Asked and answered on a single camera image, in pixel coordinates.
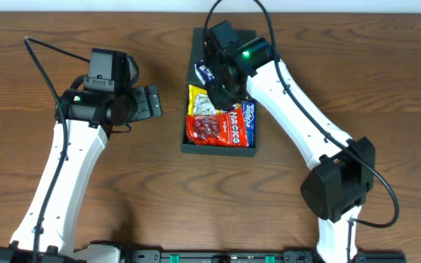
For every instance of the blue cookie pack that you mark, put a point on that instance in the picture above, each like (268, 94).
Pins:
(250, 137)

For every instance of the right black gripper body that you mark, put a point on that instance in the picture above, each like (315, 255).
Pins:
(221, 98)

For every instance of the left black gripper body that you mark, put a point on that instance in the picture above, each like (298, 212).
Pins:
(151, 103)

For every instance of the red Hacks candy bag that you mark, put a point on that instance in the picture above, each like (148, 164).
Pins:
(224, 130)

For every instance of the dark green open box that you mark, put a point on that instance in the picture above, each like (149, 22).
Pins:
(191, 79)

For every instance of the black mounting rail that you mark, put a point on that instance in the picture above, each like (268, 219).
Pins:
(128, 254)

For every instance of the dark purple chocolate bar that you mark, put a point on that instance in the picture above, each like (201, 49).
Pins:
(203, 73)

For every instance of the yellow Hacks candy bag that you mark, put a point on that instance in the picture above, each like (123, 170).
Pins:
(200, 104)

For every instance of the blue Eclipse mint tin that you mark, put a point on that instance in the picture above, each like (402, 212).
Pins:
(249, 112)

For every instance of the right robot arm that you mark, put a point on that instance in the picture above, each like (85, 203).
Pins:
(337, 185)

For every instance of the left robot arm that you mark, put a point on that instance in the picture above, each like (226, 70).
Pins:
(86, 115)

